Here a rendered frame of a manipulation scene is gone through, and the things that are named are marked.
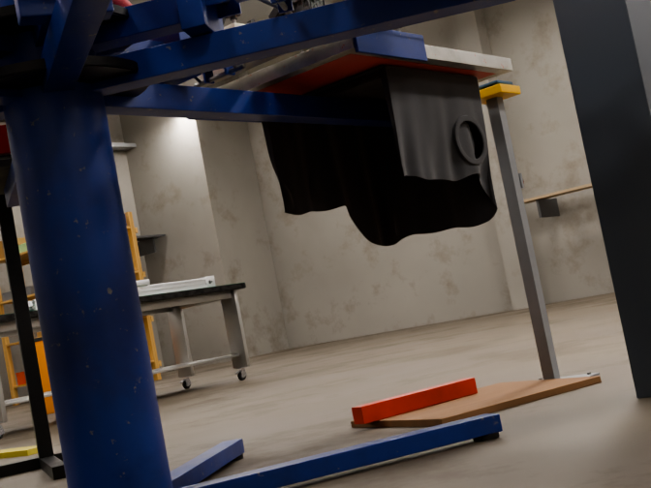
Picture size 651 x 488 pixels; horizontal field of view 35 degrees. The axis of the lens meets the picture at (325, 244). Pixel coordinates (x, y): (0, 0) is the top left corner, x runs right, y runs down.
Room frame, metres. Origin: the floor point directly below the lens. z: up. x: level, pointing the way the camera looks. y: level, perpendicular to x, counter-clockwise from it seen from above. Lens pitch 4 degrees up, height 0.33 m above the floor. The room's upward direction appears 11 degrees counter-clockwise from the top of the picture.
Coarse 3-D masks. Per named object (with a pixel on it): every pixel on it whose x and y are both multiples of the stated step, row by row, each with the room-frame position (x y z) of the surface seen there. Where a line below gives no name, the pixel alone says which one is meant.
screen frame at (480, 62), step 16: (320, 48) 2.44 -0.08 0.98; (336, 48) 2.41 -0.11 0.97; (352, 48) 2.39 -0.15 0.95; (432, 48) 2.66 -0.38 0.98; (448, 48) 2.72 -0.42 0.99; (288, 64) 2.51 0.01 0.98; (304, 64) 2.47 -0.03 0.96; (320, 64) 2.48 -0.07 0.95; (432, 64) 2.71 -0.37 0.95; (448, 64) 2.74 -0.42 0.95; (464, 64) 2.78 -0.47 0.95; (480, 64) 2.85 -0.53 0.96; (496, 64) 2.92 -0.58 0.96; (240, 80) 2.61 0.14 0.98; (256, 80) 2.58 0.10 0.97; (272, 80) 2.55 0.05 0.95; (480, 80) 3.05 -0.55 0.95
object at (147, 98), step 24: (120, 96) 2.15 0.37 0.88; (144, 96) 2.20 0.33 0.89; (168, 96) 2.25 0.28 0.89; (192, 96) 2.31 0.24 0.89; (216, 96) 2.37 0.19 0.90; (240, 96) 2.44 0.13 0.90; (264, 96) 2.51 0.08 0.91; (288, 96) 2.58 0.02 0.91; (312, 96) 2.66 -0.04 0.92; (264, 120) 2.57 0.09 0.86; (288, 120) 2.63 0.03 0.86; (312, 120) 2.69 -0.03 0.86; (336, 120) 2.75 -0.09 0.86; (360, 120) 2.82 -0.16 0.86; (384, 120) 2.90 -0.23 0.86
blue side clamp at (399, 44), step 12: (360, 36) 2.39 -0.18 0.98; (372, 36) 2.43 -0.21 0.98; (384, 36) 2.47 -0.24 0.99; (396, 36) 2.51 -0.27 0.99; (408, 36) 2.55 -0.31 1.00; (420, 36) 2.60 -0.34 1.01; (360, 48) 2.38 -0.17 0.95; (372, 48) 2.42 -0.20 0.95; (384, 48) 2.46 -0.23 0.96; (396, 48) 2.50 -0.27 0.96; (408, 48) 2.54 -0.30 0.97; (420, 48) 2.59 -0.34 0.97; (420, 60) 2.59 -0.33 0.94
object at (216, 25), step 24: (24, 0) 1.69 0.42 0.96; (48, 0) 1.70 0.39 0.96; (168, 0) 1.97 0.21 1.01; (192, 0) 1.92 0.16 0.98; (216, 0) 1.94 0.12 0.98; (24, 24) 1.72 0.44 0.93; (48, 24) 1.83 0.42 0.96; (120, 24) 1.99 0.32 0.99; (144, 24) 1.98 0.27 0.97; (168, 24) 1.98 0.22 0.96; (192, 24) 1.92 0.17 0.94; (216, 24) 2.00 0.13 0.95; (0, 48) 1.93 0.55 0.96; (96, 48) 2.03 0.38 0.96; (120, 48) 2.16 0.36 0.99
